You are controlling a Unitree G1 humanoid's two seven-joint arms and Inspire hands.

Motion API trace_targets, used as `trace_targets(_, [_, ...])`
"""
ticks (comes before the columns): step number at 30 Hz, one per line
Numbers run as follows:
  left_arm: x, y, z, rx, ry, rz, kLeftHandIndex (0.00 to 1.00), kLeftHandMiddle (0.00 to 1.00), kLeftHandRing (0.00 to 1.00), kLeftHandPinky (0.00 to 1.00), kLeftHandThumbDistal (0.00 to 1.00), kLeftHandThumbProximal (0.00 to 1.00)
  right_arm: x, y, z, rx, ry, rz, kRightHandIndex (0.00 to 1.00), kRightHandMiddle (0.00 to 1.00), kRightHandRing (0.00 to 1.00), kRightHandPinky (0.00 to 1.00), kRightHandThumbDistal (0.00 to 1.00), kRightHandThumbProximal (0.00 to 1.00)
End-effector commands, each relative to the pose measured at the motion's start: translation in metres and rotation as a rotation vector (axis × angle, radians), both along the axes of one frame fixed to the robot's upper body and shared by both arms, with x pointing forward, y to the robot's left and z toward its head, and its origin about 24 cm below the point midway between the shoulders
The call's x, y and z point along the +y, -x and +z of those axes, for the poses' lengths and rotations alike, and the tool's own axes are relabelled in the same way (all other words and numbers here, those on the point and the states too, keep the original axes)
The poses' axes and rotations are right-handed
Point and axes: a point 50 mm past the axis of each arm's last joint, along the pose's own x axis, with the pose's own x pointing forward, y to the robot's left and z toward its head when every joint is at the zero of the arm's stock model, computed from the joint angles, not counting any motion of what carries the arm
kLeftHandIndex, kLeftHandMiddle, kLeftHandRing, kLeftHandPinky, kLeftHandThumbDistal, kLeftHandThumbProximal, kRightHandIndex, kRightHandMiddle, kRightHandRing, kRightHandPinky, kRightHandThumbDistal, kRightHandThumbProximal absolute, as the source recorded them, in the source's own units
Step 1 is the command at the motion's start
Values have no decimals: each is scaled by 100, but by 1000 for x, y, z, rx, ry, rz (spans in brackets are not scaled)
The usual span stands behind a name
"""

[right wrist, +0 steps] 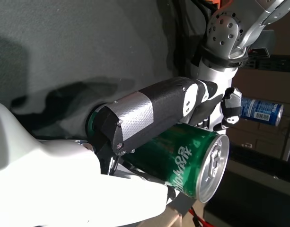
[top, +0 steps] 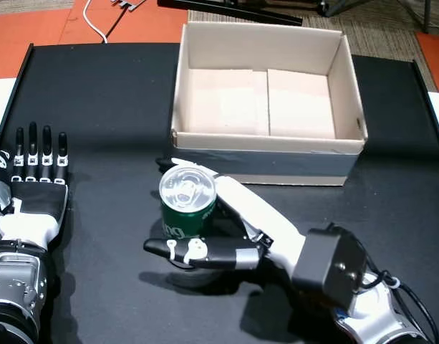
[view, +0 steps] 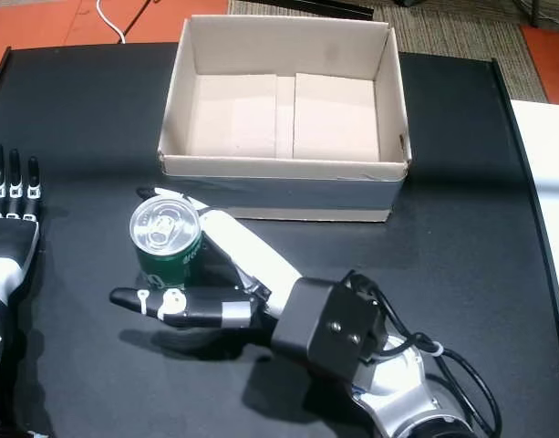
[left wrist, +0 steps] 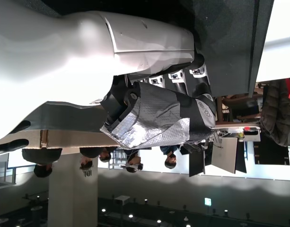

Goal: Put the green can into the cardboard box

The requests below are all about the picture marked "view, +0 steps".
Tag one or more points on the white side table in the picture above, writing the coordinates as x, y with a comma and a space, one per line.
548, 182

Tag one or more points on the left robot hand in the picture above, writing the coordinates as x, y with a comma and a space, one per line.
10, 242

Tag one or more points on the open cardboard box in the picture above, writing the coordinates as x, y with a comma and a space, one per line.
283, 118

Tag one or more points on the black metal bar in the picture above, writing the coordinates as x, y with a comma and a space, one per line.
324, 7

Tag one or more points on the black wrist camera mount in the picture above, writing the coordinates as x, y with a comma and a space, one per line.
324, 319

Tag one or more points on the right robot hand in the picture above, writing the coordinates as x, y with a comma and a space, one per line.
242, 255

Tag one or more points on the green drink can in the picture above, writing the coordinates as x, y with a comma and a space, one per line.
165, 255

